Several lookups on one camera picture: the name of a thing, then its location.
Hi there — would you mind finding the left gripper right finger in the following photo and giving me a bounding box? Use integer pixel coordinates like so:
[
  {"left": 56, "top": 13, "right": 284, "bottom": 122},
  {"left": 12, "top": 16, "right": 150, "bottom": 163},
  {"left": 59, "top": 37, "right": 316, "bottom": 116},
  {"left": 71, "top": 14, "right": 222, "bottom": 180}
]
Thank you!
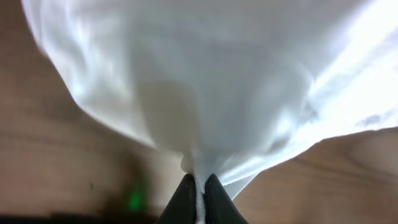
[{"left": 204, "top": 174, "right": 248, "bottom": 224}]

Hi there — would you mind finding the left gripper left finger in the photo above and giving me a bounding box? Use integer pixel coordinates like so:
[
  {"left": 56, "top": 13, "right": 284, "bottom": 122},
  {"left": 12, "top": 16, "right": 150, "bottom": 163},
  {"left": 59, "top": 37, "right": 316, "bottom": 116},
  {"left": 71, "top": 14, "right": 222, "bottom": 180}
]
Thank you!
[{"left": 157, "top": 174, "right": 196, "bottom": 224}]

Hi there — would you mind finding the white t-shirt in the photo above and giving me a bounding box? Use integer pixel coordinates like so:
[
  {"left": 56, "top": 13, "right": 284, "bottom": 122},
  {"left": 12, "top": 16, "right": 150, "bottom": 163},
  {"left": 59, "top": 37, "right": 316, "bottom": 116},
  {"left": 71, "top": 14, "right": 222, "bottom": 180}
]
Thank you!
[{"left": 22, "top": 0, "right": 397, "bottom": 223}]

